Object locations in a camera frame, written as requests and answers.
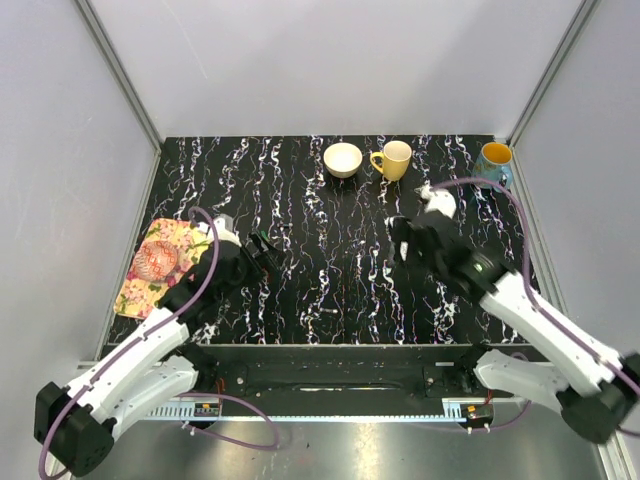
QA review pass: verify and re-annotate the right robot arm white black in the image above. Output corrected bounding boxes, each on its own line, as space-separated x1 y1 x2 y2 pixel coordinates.
386 211 639 445

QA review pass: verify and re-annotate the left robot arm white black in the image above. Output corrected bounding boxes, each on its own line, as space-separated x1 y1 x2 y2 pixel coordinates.
34 233 285 479

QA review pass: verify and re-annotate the red patterned glass bowl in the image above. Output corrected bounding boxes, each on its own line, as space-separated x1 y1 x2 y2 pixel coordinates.
132 240 178 282

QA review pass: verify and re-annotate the yellow mug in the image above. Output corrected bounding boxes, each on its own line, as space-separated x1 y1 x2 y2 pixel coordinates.
370 140 412 182

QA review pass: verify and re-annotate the floral rectangular tray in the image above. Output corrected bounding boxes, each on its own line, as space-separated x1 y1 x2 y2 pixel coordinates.
114 218 211 319

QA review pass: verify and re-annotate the blue floral mug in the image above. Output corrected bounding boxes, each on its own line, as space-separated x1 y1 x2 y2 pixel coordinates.
472 142 513 189

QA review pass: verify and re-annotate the cream ceramic bowl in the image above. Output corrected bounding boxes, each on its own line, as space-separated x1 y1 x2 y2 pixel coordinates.
323 142 363 179

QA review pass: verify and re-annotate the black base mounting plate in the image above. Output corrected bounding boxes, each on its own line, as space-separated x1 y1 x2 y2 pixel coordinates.
214 361 507 401

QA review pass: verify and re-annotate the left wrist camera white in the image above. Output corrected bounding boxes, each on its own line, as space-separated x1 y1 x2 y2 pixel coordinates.
199 214 242 246

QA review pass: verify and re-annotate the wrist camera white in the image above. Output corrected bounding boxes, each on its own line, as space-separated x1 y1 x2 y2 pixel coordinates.
199 214 242 246
416 184 457 219

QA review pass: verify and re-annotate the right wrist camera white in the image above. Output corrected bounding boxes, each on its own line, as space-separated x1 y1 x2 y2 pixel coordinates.
416 184 457 219

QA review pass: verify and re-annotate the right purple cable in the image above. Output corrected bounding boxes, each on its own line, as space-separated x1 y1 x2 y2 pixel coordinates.
429 177 640 436

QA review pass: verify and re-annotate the purple cable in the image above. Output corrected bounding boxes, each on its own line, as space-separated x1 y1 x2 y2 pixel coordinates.
429 177 640 436
38 205 281 479

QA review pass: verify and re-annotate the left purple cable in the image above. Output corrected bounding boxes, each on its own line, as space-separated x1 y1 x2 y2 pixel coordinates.
38 205 281 479

